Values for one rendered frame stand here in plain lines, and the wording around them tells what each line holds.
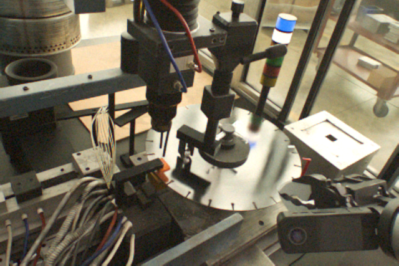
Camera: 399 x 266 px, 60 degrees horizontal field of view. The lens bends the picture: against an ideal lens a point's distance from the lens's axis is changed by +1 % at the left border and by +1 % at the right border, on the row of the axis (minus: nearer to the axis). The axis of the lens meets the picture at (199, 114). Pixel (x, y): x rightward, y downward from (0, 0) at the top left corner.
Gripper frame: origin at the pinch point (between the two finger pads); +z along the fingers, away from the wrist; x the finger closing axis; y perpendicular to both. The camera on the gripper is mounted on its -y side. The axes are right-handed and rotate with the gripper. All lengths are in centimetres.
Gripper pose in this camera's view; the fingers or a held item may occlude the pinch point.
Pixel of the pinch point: (280, 193)
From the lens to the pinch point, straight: 59.0
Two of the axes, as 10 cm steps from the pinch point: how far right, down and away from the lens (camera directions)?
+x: -1.0, -9.9, -0.7
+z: -4.3, -0.2, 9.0
